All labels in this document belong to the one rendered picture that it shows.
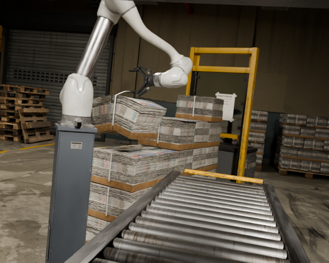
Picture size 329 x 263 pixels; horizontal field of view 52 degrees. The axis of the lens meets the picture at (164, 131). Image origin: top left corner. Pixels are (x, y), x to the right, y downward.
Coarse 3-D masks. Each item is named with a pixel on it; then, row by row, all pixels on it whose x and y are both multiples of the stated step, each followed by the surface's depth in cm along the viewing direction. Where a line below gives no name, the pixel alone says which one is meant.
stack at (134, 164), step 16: (96, 160) 227; (112, 160) 219; (128, 160) 213; (144, 160) 220; (160, 160) 238; (176, 160) 262; (192, 160) 286; (112, 176) 219; (128, 176) 212; (144, 176) 222; (160, 176) 240; (96, 192) 226; (112, 192) 220; (128, 192) 214; (144, 192) 224; (96, 208) 226; (112, 208) 219; (96, 224) 227
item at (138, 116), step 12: (120, 108) 212; (132, 108) 208; (144, 108) 206; (156, 108) 216; (120, 120) 212; (132, 120) 207; (144, 120) 212; (156, 120) 223; (132, 132) 207; (144, 132) 217; (156, 132) 228
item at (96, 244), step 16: (176, 176) 179; (160, 192) 142; (128, 208) 114; (144, 208) 117; (112, 224) 98; (128, 224) 100; (96, 240) 86; (112, 240) 87; (80, 256) 76; (96, 256) 77
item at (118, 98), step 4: (112, 96) 216; (116, 96) 214; (120, 96) 213; (112, 100) 216; (116, 100) 215; (120, 100) 212; (112, 104) 216; (116, 104) 214; (112, 108) 216; (116, 108) 214; (112, 112) 216; (116, 112) 214; (112, 116) 215; (116, 116) 213; (112, 120) 215
